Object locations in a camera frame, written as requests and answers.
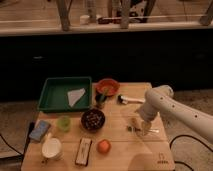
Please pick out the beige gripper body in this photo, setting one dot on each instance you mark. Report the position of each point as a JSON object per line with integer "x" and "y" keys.
{"x": 141, "y": 125}

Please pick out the dark bowl with food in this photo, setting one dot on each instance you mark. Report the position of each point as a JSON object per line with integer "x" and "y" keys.
{"x": 93, "y": 120}

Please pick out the green plastic cup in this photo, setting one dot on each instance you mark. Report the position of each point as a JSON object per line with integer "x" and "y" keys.
{"x": 63, "y": 123}

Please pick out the white cup on shelf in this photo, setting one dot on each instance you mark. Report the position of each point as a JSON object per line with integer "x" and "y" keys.
{"x": 84, "y": 19}

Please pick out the rectangular brown box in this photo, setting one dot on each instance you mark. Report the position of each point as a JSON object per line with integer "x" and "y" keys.
{"x": 82, "y": 156}

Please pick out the silver metal fork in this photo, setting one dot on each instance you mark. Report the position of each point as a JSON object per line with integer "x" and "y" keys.
{"x": 134, "y": 129}

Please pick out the blue sponge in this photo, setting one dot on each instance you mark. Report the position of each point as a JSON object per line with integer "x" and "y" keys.
{"x": 39, "y": 131}

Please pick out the white paper cup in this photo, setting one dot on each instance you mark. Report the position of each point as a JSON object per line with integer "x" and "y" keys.
{"x": 52, "y": 149}

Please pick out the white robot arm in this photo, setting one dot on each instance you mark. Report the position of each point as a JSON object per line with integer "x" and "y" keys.
{"x": 160, "y": 99}

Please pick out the orange fruit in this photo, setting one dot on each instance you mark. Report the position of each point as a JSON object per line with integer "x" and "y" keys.
{"x": 103, "y": 146}

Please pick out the green plastic tray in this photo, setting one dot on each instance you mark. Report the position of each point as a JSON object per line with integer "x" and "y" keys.
{"x": 54, "y": 96}

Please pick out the orange plastic bowl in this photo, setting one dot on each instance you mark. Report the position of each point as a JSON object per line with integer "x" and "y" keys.
{"x": 108, "y": 85}

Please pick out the white handled dish brush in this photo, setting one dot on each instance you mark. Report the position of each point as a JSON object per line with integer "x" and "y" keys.
{"x": 125, "y": 100}

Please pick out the white folded paper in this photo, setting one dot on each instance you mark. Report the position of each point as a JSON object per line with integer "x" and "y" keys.
{"x": 75, "y": 95}

